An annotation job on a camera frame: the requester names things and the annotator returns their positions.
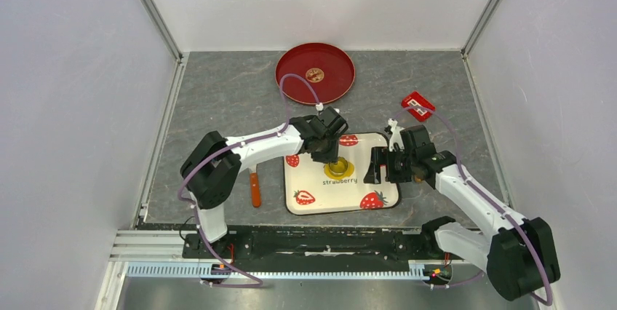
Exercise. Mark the metal spatula orange handle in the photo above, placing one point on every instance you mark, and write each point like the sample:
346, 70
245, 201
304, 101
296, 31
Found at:
255, 187

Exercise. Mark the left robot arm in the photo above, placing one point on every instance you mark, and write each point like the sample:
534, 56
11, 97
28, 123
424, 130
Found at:
210, 172

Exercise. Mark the white strawberry tray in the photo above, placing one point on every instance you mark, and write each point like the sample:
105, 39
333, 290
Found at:
308, 191

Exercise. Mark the round red tray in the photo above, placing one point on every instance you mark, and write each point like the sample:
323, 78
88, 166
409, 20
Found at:
316, 72

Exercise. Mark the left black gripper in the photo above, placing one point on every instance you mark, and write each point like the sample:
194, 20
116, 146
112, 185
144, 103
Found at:
330, 156

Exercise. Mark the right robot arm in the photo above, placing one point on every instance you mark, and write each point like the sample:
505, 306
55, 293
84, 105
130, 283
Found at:
517, 254

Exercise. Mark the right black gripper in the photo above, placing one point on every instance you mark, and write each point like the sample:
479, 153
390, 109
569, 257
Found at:
383, 156

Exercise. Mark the yellow dough lump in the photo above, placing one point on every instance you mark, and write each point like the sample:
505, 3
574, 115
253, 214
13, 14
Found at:
348, 174

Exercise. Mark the round metal cookie cutter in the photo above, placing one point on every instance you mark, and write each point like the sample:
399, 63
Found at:
338, 168

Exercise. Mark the red toy block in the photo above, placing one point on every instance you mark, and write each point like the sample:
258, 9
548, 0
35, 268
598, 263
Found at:
418, 106

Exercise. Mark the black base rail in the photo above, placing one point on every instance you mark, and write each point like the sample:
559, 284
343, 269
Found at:
324, 249

